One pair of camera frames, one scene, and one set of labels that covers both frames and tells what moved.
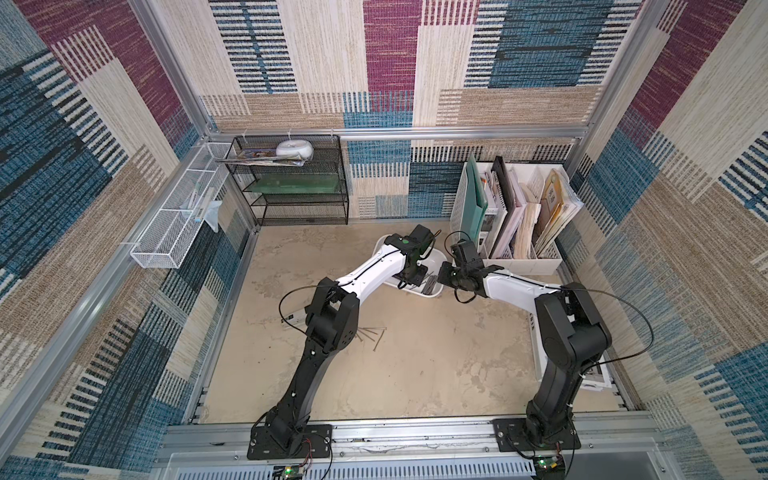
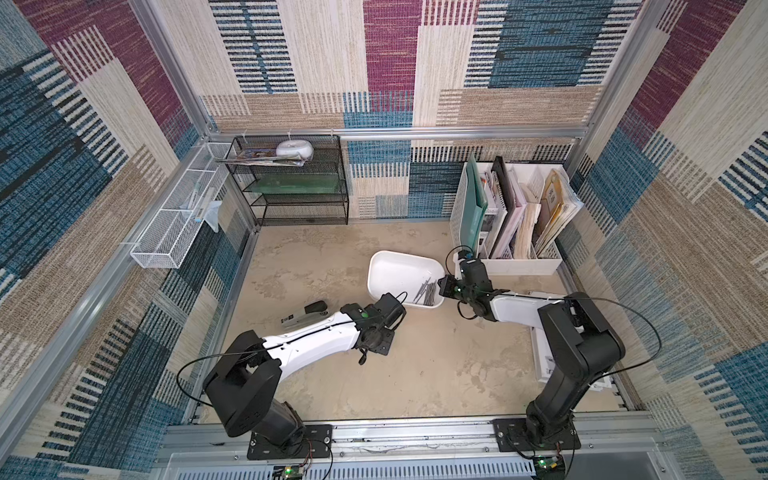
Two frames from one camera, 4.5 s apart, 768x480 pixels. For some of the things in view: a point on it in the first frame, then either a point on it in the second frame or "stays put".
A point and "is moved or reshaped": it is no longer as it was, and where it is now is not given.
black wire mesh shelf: [292, 180] stays put
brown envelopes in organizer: [560, 205] stays put
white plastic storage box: [434, 262] is moved or reshaped
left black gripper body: [415, 276] to [384, 342]
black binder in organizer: [504, 184] stays put
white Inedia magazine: [597, 377] stays put
